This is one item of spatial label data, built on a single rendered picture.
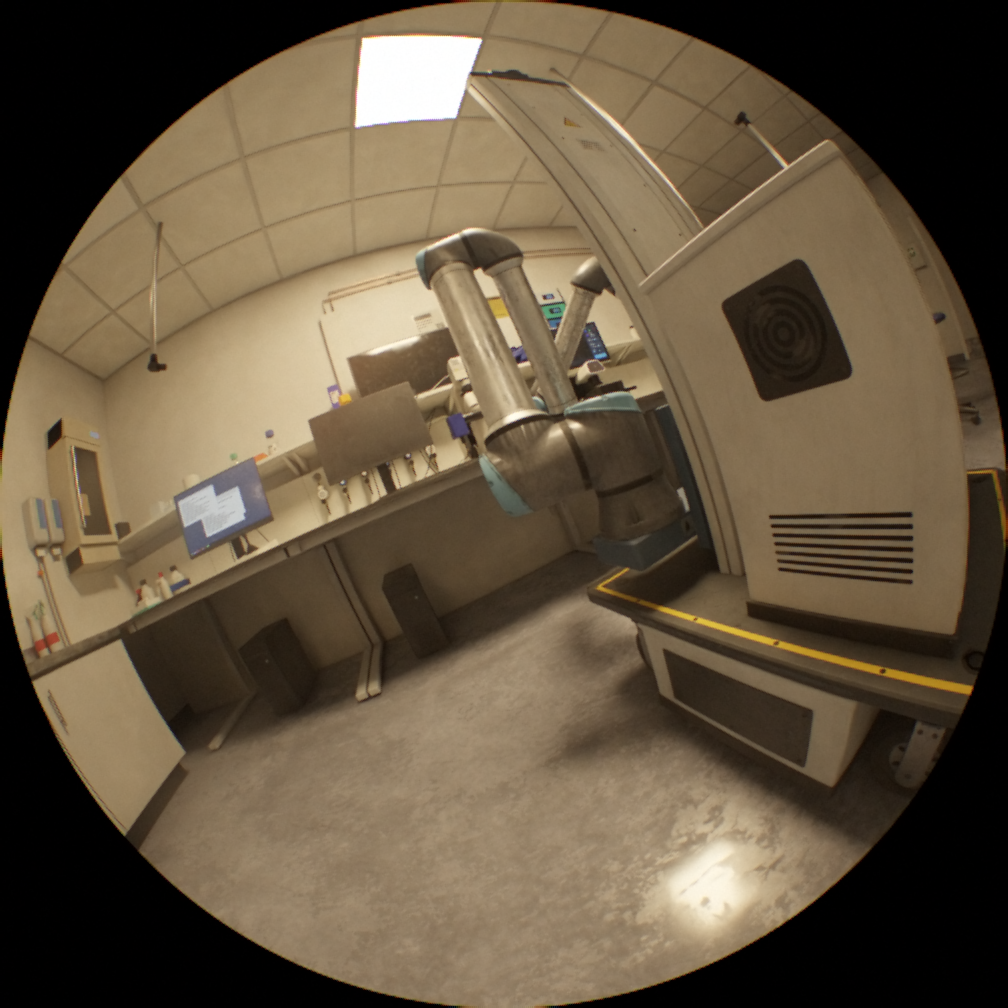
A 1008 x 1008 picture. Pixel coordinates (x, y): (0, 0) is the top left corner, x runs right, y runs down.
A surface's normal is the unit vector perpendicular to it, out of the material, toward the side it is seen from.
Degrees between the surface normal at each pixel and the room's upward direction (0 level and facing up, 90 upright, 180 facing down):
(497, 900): 0
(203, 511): 86
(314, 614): 90
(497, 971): 0
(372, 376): 86
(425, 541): 90
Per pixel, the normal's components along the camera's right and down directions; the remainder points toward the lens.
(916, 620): -0.88, 0.39
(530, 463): -0.17, -0.03
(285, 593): 0.30, -0.04
